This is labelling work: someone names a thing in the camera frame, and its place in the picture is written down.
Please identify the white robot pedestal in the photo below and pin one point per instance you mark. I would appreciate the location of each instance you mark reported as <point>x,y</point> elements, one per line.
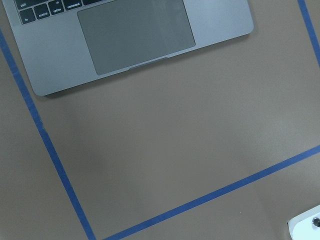
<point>305,226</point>

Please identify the grey laptop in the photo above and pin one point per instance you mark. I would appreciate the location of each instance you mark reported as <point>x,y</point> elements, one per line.
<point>67,43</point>

